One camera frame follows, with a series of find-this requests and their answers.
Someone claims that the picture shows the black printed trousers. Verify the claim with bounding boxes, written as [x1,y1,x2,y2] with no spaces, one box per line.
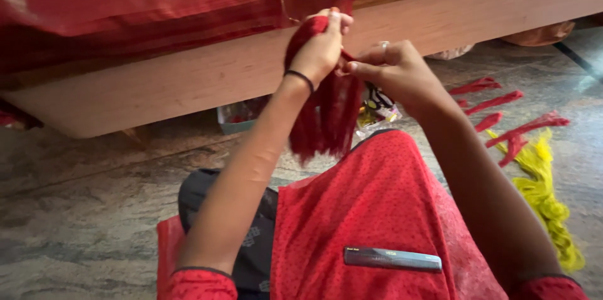
[177,168,280,300]

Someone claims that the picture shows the person's right hand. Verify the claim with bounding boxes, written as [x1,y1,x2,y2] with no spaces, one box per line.
[337,40,454,120]

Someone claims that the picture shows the black cable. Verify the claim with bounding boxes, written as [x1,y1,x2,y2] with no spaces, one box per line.
[552,41,603,80]

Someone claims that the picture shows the red dotted kurta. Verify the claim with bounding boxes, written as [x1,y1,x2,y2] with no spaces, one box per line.
[157,129,589,300]

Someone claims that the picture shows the yellow thread bundle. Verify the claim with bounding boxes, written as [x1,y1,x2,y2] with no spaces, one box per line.
[485,128,586,273]

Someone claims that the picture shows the person's left hand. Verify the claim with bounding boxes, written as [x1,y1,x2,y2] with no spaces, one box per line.
[284,7,354,91]

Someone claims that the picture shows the white cloth bundle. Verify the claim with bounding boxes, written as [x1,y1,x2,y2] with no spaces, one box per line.
[425,44,475,61]

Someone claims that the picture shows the wooden bed frame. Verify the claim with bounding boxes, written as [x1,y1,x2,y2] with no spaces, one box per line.
[0,0,603,139]

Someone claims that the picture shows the scattered red thread tassels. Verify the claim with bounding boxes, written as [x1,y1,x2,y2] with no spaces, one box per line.
[449,77,571,168]

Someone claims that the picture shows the grey cardboard box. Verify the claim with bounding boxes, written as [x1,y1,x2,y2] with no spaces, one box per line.
[216,96,270,136]

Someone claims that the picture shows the clear plastic packet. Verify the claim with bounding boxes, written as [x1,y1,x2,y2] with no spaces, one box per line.
[354,82,402,139]

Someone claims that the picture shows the black plastic comb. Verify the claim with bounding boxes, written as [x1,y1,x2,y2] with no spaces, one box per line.
[343,246,443,274]

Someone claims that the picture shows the dark red thread bundle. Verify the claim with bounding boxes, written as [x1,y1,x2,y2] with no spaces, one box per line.
[284,15,364,165]

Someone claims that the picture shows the brown cloth bag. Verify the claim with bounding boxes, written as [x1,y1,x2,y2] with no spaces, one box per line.
[500,20,576,47]

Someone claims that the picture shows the black wrist band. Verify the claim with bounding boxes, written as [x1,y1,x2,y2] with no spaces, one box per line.
[284,69,315,94]

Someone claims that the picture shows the red gold-bordered saree cloth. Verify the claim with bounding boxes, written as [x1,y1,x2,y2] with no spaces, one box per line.
[0,0,561,78]

